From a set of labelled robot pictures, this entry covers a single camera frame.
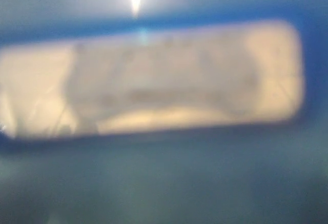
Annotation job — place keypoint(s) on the blue plastic lid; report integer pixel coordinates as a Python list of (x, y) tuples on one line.
[(251, 173)]

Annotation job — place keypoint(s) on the clear plastic container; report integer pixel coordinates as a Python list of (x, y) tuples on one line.
[(217, 75)]

